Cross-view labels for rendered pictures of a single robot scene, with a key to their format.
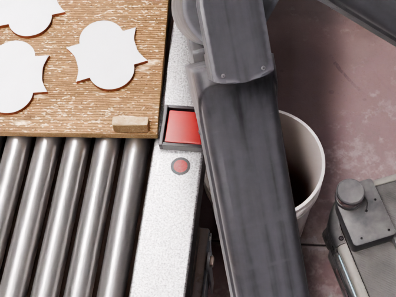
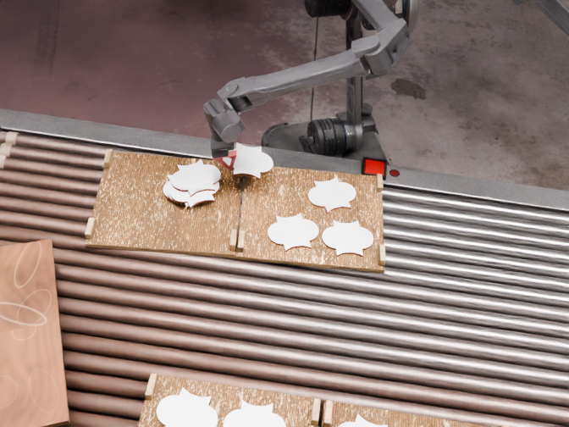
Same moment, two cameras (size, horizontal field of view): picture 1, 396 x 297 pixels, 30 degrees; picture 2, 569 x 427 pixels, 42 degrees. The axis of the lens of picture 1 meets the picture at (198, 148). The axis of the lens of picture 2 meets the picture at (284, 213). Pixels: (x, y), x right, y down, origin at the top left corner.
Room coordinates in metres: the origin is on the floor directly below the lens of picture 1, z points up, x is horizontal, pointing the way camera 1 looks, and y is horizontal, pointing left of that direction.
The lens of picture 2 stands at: (1.17, 1.55, 2.58)
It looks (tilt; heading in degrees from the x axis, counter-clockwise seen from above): 50 degrees down; 258
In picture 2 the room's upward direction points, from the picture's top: 7 degrees clockwise
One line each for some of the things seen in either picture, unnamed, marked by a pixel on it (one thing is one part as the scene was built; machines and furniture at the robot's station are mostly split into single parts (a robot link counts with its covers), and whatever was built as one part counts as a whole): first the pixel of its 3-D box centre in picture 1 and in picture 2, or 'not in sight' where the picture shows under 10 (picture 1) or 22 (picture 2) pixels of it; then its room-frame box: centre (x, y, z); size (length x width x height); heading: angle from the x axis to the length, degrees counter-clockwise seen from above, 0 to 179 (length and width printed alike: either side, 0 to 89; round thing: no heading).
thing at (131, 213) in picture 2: not in sight; (168, 202); (1.22, 0.14, 0.93); 0.41 x 0.35 x 0.02; 172
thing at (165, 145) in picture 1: (185, 128); (373, 168); (0.59, 0.02, 0.92); 0.08 x 0.08 x 0.02; 77
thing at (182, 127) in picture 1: (185, 128); (373, 168); (0.59, 0.02, 0.92); 0.06 x 0.06 x 0.01; 77
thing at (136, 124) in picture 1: (131, 124); (379, 183); (0.60, 0.10, 0.95); 0.06 x 0.02 x 0.03; 81
